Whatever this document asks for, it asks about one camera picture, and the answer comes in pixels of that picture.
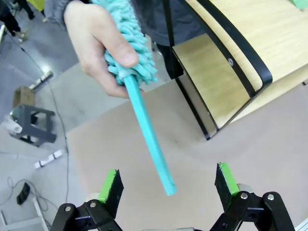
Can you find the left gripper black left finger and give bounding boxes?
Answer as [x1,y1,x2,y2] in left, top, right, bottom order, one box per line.
[50,169,125,231]

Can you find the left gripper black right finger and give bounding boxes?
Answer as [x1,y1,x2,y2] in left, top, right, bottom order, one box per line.
[209,162,295,231]

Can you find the teal chenille duster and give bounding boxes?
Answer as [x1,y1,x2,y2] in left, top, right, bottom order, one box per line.
[90,0,178,197]

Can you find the person's bare hand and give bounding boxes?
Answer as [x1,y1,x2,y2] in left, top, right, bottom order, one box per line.
[64,0,145,99]

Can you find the white power strip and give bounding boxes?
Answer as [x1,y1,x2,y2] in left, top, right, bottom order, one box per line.
[34,148,68,169]

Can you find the black power strip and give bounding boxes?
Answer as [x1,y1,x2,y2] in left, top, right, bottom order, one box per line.
[16,181,31,205]

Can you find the grey metal stool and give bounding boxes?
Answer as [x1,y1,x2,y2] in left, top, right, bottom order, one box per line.
[10,104,58,148]

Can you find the brown cardboard box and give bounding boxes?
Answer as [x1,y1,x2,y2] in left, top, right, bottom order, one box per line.
[13,86,36,108]

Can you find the person in grey jacket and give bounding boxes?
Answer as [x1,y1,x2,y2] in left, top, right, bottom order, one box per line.
[133,0,205,80]

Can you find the green paper scrap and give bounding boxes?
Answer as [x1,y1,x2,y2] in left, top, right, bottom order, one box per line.
[289,0,308,12]

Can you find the person in yellow apron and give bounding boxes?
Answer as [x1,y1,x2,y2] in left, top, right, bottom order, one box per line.
[26,0,47,12]

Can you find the person in black clothes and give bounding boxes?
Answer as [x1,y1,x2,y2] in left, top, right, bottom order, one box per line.
[0,0,23,37]

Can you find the wooden shelf with black frame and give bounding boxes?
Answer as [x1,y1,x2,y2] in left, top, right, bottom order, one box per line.
[163,0,308,141]

